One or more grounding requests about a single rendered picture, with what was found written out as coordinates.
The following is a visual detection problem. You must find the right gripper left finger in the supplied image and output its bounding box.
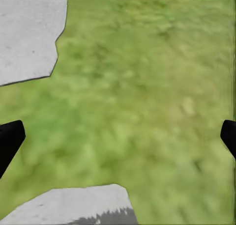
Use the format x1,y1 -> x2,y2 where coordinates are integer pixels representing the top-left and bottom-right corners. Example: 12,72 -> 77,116
0,120 -> 26,179

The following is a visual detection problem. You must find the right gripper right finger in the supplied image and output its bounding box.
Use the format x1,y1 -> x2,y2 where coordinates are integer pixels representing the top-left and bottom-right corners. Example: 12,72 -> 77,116
220,119 -> 236,158

